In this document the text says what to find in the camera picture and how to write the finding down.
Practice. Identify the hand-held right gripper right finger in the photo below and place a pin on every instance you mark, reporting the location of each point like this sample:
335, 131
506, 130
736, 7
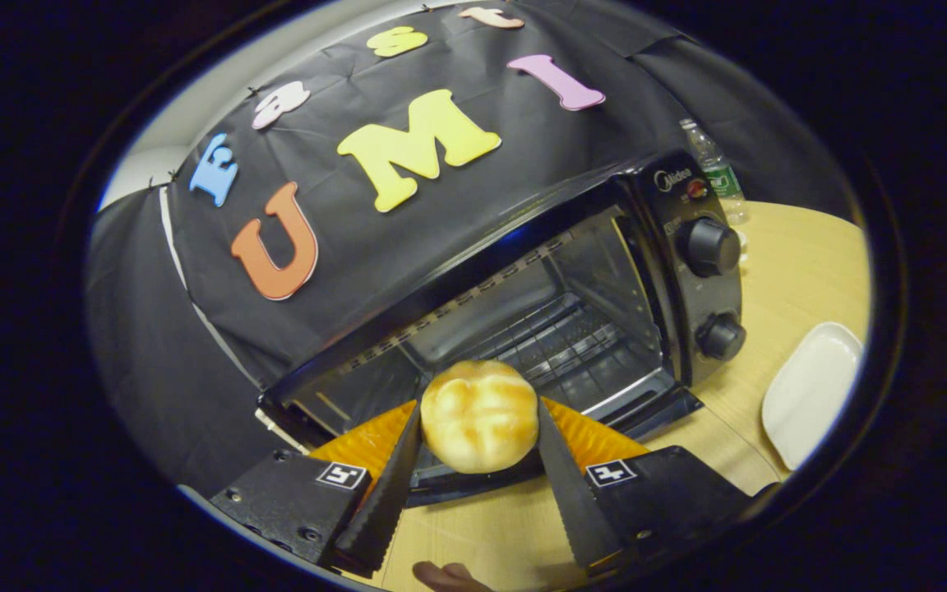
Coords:
576, 510

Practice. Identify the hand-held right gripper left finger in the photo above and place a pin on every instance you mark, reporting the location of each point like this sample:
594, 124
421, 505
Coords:
383, 510

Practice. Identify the round bread bun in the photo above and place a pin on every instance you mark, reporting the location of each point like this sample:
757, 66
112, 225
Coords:
480, 415

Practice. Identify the black electric oven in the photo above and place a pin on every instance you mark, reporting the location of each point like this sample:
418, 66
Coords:
675, 288

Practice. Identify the white square plate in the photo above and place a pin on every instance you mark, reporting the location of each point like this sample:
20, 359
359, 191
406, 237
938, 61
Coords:
810, 395

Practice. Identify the clear water bottle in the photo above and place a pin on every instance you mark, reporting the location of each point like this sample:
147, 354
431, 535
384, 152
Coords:
716, 173

